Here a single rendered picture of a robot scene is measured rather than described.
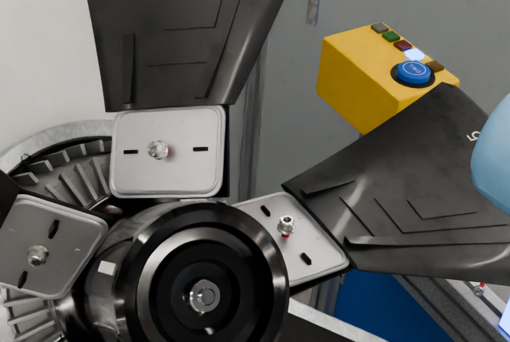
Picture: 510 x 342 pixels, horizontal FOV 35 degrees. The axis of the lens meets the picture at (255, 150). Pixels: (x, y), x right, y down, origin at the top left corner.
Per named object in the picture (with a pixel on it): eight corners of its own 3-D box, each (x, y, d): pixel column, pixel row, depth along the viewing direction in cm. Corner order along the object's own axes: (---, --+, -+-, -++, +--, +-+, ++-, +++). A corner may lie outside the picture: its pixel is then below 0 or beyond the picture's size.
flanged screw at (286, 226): (272, 239, 60) (275, 214, 59) (289, 236, 61) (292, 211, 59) (278, 251, 59) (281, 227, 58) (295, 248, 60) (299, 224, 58)
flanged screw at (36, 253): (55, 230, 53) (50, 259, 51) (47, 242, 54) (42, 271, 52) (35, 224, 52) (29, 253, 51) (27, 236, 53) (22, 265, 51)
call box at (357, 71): (313, 101, 111) (322, 35, 104) (370, 83, 115) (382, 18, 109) (384, 167, 101) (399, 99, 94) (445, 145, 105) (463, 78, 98)
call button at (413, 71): (388, 74, 99) (391, 63, 98) (413, 67, 101) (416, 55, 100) (410, 91, 97) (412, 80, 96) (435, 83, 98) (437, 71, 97)
